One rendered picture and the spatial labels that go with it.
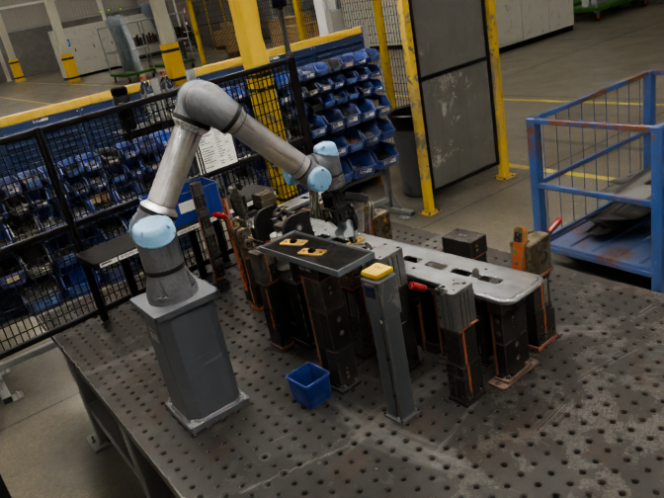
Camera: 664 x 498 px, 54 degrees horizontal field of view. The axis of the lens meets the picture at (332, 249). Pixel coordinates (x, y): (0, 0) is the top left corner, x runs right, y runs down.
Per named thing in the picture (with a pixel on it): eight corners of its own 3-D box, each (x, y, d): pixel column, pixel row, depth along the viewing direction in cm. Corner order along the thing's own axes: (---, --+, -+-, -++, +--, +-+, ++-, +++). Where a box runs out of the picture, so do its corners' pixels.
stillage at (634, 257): (647, 205, 462) (647, 68, 427) (773, 226, 399) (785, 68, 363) (536, 269, 405) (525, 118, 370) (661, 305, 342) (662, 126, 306)
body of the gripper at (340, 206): (325, 223, 225) (316, 192, 220) (343, 213, 230) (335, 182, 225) (339, 227, 220) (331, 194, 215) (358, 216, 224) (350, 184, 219)
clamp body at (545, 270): (564, 335, 209) (558, 230, 195) (538, 357, 200) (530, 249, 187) (536, 326, 216) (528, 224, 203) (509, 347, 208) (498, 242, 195)
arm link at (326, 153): (306, 146, 216) (329, 137, 218) (314, 177, 221) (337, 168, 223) (315, 150, 209) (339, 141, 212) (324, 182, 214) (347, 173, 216)
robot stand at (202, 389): (192, 435, 196) (154, 318, 181) (166, 408, 212) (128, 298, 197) (251, 402, 206) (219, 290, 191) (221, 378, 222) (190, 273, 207)
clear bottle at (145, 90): (164, 119, 291) (151, 74, 284) (151, 123, 288) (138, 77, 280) (158, 119, 296) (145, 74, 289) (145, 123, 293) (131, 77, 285)
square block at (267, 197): (291, 263, 304) (274, 190, 290) (278, 270, 299) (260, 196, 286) (281, 260, 310) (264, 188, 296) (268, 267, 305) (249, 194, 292)
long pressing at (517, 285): (554, 276, 185) (554, 271, 184) (507, 309, 172) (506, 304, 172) (273, 209, 288) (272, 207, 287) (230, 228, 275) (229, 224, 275)
